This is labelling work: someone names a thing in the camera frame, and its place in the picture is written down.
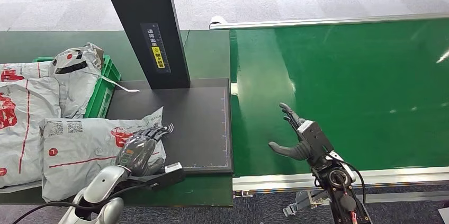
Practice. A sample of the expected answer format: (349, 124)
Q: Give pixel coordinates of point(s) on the black scanner column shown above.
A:
(140, 1)

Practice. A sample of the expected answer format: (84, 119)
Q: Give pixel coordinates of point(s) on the yellow warning sticker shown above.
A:
(158, 57)

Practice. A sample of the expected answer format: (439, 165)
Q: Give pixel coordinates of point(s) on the white mailer seal strip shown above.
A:
(119, 86)

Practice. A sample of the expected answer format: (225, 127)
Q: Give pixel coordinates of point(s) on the black scanner base plate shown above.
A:
(196, 127)

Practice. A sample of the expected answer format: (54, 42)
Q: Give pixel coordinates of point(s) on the aluminium conveyor side rail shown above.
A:
(403, 176)
(315, 22)

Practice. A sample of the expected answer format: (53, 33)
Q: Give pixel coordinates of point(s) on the flat grey mailer bag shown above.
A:
(24, 69)

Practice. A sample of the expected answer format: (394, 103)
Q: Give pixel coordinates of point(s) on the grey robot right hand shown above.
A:
(315, 141)

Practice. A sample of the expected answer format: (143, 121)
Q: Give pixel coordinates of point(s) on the grey mailer bag red print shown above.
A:
(80, 145)

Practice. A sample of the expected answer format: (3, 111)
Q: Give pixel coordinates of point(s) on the grey metal bracket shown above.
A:
(301, 203)

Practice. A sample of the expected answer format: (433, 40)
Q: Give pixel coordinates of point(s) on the white conveyor roller end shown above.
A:
(217, 21)

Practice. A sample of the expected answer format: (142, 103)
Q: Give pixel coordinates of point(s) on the white sheet corner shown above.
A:
(444, 217)

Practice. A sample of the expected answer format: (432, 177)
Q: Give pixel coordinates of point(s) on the green plastic crate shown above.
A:
(103, 92)

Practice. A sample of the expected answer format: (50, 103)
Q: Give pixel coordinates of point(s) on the black printed label panel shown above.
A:
(152, 34)

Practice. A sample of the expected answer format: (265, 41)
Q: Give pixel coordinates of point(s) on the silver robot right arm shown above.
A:
(343, 201)

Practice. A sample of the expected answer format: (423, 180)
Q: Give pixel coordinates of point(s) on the crumpled grey mailer black print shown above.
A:
(77, 85)

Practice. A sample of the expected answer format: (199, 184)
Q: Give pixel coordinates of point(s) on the green conveyor belt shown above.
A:
(368, 92)

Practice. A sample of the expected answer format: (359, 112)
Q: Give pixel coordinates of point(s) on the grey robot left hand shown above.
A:
(140, 152)

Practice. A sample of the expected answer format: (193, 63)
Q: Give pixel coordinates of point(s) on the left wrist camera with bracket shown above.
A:
(168, 176)

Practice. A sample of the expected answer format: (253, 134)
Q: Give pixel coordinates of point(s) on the aluminium lower frame bar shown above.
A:
(410, 198)

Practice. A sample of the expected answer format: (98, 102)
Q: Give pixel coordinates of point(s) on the large grey mailer bag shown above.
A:
(31, 110)

